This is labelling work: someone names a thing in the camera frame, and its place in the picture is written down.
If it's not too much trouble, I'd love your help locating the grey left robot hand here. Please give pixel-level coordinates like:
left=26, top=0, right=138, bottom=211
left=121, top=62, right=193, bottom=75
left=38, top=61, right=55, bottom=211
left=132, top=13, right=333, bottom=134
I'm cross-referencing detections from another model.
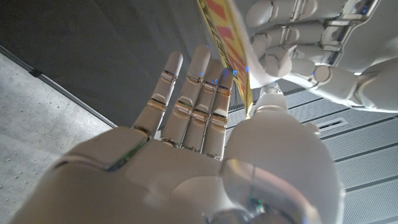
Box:
left=245, top=0, right=398, bottom=113

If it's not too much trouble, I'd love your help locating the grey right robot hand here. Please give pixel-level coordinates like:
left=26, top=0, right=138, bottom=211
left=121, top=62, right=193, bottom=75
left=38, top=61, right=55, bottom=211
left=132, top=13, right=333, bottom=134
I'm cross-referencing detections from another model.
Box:
left=9, top=44, right=346, bottom=224

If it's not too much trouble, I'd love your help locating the white release liner sheet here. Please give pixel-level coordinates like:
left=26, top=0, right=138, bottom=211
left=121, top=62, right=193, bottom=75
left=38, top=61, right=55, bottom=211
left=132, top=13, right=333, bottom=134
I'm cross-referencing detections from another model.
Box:
left=229, top=0, right=274, bottom=90

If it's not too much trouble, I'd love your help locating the yellow new driver bumper sticker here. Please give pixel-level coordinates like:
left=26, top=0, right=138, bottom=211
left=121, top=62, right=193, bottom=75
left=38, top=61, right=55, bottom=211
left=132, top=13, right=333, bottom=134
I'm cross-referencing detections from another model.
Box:
left=196, top=0, right=254, bottom=119

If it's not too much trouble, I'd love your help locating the white ceiling vent slot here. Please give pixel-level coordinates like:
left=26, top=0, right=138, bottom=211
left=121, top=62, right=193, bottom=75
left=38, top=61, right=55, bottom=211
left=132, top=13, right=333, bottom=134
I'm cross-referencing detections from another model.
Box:
left=316, top=116, right=349, bottom=132

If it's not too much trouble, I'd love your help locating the black backdrop curtain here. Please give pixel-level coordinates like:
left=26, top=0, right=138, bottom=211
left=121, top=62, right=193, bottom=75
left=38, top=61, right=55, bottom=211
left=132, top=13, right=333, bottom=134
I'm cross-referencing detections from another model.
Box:
left=0, top=0, right=249, bottom=128

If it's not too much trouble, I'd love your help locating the black backdrop stand pole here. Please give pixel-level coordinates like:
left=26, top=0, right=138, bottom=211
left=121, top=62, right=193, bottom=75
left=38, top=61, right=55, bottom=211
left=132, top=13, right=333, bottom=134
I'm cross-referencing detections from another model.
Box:
left=0, top=44, right=118, bottom=129

